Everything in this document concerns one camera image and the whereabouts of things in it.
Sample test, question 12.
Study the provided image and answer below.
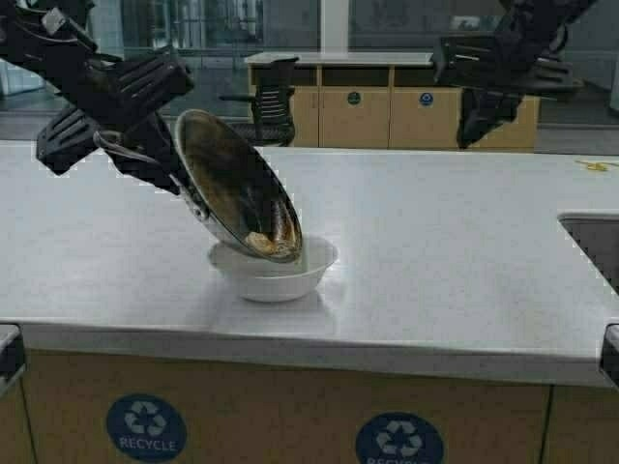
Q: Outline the black device at left edge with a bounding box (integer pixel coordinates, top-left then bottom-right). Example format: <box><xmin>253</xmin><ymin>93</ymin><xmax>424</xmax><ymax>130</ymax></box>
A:
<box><xmin>1</xmin><ymin>325</ymin><xmax>25</xmax><ymax>388</ymax></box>

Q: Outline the left blue recycle sticker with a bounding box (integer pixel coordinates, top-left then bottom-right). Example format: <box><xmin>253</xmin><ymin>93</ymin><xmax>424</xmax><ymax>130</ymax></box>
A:
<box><xmin>105</xmin><ymin>393</ymin><xmax>188</xmax><ymax>463</ymax></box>

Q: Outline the right blue recycle sticker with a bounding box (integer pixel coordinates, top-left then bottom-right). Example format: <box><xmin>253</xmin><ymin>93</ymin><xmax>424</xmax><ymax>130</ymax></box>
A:
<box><xmin>355</xmin><ymin>412</ymin><xmax>446</xmax><ymax>464</ymax></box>

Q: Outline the steel sink basin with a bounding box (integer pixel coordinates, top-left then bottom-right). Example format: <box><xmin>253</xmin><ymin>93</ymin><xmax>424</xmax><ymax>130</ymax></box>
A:
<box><xmin>559</xmin><ymin>213</ymin><xmax>619</xmax><ymax>292</ymax></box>

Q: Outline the black device at right edge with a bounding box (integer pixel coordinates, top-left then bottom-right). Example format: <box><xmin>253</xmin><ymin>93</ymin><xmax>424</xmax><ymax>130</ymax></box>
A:
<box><xmin>600</xmin><ymin>324</ymin><xmax>619</xmax><ymax>388</ymax></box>

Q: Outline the steel frying pan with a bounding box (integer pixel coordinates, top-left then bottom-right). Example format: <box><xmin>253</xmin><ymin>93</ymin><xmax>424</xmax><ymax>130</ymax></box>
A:
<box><xmin>96</xmin><ymin>108</ymin><xmax>305</xmax><ymax>265</ymax></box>

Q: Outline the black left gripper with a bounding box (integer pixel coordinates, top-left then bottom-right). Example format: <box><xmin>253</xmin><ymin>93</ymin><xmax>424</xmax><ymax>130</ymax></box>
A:
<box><xmin>36</xmin><ymin>51</ymin><xmax>193</xmax><ymax>193</ymax></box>

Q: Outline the black office chair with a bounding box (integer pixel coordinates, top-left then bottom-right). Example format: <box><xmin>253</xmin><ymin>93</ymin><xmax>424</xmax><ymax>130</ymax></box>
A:
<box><xmin>219</xmin><ymin>56</ymin><xmax>299</xmax><ymax>147</ymax></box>

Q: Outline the raw grey shrimp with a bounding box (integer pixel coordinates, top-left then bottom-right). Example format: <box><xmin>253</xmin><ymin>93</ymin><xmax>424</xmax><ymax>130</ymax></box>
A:
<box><xmin>245</xmin><ymin>232</ymin><xmax>277</xmax><ymax>255</ymax></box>

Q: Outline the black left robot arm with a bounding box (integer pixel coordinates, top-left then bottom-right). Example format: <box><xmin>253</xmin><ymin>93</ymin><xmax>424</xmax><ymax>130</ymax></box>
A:
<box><xmin>1</xmin><ymin>1</ymin><xmax>193</xmax><ymax>195</ymax></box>

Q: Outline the black device at edge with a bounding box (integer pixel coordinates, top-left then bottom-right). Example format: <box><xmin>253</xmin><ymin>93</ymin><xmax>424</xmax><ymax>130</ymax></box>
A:
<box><xmin>1</xmin><ymin>325</ymin><xmax>25</xmax><ymax>388</ymax></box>
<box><xmin>600</xmin><ymin>324</ymin><xmax>619</xmax><ymax>388</ymax></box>

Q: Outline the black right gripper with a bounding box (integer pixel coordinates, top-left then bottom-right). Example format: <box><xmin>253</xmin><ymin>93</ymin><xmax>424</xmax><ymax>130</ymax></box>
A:
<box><xmin>431</xmin><ymin>34</ymin><xmax>584</xmax><ymax>149</ymax></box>

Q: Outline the blue recycle sticker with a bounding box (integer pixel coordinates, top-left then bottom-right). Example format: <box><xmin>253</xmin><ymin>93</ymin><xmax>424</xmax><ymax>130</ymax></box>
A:
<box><xmin>355</xmin><ymin>412</ymin><xmax>446</xmax><ymax>464</ymax></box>
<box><xmin>105</xmin><ymin>393</ymin><xmax>188</xmax><ymax>463</ymax></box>

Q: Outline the yellow scrap on counter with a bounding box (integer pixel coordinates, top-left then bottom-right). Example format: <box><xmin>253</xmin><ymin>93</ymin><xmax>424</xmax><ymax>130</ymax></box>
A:
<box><xmin>575</xmin><ymin>159</ymin><xmax>619</xmax><ymax>172</ymax></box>

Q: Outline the far wooden recycling station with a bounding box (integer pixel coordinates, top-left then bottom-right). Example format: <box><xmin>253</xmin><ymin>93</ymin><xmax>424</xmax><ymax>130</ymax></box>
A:
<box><xmin>244</xmin><ymin>50</ymin><xmax>541</xmax><ymax>154</ymax></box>

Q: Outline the white serving bowl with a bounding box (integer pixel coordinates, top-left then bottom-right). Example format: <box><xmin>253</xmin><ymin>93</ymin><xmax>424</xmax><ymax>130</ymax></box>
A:
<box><xmin>208</xmin><ymin>236</ymin><xmax>339</xmax><ymax>303</ymax></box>

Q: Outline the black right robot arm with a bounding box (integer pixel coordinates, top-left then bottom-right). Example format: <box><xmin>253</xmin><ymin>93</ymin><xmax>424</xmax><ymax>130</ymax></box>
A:
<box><xmin>431</xmin><ymin>1</ymin><xmax>594</xmax><ymax>149</ymax></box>

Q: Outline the wooden recycle counter cabinet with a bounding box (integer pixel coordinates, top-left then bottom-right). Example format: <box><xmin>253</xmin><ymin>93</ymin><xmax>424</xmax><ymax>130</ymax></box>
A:
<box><xmin>1</xmin><ymin>350</ymin><xmax>618</xmax><ymax>463</ymax></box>

